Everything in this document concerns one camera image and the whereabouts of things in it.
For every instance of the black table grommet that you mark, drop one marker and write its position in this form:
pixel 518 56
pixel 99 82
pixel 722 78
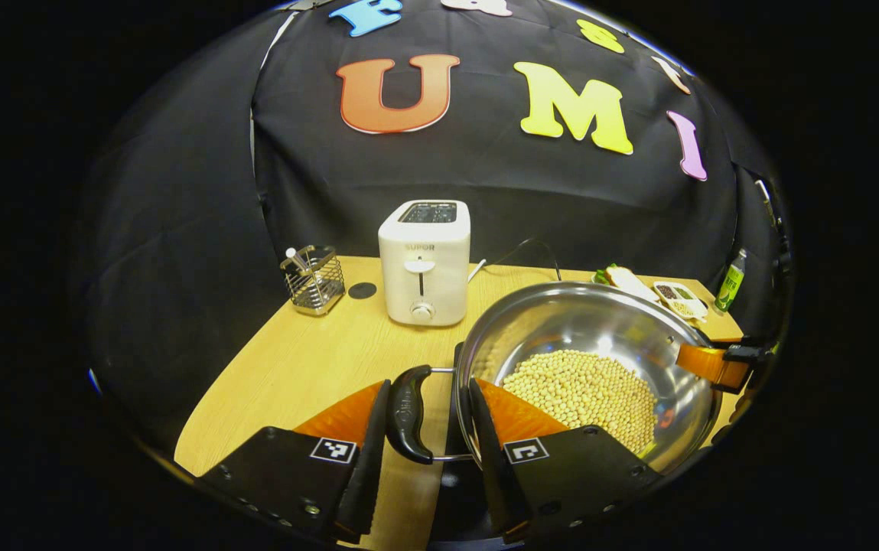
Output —
pixel 362 290

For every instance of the white toaster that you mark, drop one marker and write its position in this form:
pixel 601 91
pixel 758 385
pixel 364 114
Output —
pixel 424 283

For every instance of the pile of soybeans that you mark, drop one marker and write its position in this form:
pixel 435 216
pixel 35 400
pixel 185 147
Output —
pixel 577 390

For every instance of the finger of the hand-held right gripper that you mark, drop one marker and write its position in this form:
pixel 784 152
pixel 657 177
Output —
pixel 707 363

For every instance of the stainless steel pot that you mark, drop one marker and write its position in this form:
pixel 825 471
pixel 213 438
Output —
pixel 584 321

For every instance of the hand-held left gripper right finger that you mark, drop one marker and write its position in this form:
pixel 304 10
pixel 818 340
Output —
pixel 493 474

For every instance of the black induction cooktop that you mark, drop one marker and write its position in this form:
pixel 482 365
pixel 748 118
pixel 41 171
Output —
pixel 454 497

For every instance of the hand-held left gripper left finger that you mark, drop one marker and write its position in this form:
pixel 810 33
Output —
pixel 374 467

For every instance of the white utensil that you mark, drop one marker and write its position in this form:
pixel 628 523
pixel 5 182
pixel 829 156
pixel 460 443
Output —
pixel 294 256

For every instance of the sandwich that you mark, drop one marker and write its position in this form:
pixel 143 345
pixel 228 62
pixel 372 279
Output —
pixel 630 282

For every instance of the green drink bottle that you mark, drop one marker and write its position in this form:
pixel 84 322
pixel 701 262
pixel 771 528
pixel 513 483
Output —
pixel 730 287

